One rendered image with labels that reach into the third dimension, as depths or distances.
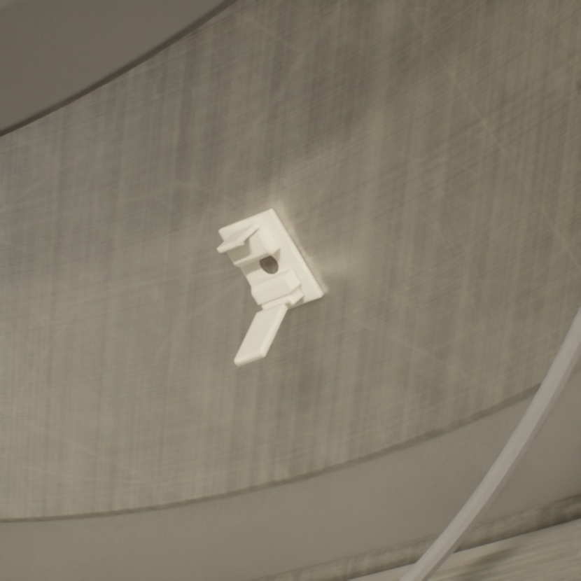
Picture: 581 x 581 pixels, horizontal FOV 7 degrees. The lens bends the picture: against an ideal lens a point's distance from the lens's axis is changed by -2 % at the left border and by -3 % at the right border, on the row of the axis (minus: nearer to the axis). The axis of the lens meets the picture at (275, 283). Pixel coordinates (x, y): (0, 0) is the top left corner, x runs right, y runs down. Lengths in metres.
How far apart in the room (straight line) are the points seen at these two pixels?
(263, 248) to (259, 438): 0.05
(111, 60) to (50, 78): 0.02
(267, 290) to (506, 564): 0.08
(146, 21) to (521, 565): 0.15
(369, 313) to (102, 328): 0.07
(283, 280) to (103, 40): 0.09
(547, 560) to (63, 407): 0.13
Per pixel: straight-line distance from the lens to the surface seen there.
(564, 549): 0.95
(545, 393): 0.91
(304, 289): 0.96
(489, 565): 0.97
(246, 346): 0.96
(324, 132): 0.94
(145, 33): 0.89
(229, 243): 0.96
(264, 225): 0.96
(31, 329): 1.01
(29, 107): 0.92
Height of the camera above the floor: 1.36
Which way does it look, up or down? 35 degrees down
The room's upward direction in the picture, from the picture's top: 6 degrees clockwise
